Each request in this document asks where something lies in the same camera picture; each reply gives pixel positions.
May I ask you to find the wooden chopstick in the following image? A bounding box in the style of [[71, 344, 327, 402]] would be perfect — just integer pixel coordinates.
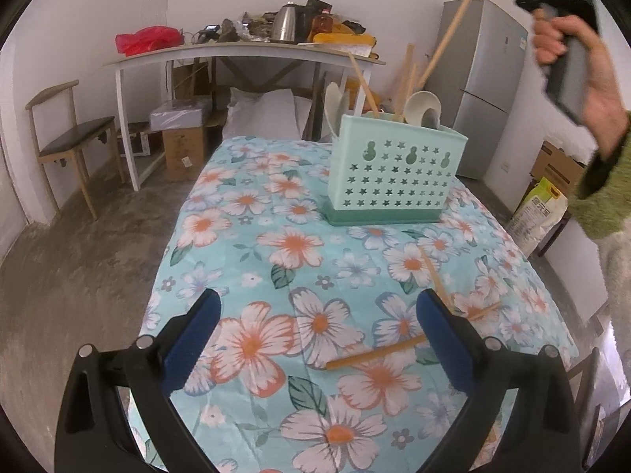
[[398, 62, 418, 122], [325, 302, 500, 371], [347, 52, 380, 119], [418, 247, 454, 311], [395, 43, 415, 122], [417, 0, 472, 90]]

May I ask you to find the cream ceramic spoon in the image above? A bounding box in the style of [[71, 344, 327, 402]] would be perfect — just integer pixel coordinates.
[[403, 91, 442, 127]]

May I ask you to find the white ceramic spoon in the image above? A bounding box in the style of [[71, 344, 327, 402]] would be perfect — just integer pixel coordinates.
[[324, 82, 350, 138]]

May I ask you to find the green fuzzy sleeve forearm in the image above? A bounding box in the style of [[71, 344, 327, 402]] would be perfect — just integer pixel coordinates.
[[569, 111, 630, 242]]

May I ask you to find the person's right hand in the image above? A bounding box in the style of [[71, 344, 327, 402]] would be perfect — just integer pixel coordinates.
[[532, 9, 627, 157]]

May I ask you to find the silver refrigerator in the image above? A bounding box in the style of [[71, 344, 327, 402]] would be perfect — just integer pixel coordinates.
[[425, 0, 527, 179]]

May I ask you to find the metal spoon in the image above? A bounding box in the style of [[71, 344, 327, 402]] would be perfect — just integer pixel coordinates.
[[420, 108, 440, 129]]

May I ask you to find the brown cardboard box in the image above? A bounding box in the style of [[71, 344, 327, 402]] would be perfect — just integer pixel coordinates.
[[529, 140, 585, 197]]

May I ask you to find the yellow plastic bag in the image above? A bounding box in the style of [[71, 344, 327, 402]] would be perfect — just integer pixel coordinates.
[[314, 33, 377, 58]]

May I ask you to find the white side table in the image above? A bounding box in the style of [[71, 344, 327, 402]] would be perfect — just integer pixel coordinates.
[[103, 41, 387, 192]]

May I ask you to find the floral blue tablecloth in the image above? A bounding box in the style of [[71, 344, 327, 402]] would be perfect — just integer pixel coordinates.
[[141, 137, 579, 472]]

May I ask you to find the mint green utensil basket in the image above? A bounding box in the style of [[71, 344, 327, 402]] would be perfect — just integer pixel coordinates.
[[322, 113, 467, 226]]

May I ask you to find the steel electric kettle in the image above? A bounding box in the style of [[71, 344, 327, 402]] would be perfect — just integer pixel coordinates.
[[269, 2, 305, 44]]

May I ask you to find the cardboard box under table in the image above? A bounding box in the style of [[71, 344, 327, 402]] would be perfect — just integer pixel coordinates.
[[162, 127, 206, 182]]

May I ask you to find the wooden chair black seat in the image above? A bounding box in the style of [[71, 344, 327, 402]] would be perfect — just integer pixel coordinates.
[[24, 79, 126, 221]]

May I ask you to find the white pillow under table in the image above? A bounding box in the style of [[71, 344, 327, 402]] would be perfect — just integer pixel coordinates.
[[222, 88, 312, 140]]

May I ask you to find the red plastic bag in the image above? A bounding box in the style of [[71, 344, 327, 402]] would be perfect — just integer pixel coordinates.
[[114, 26, 184, 57]]

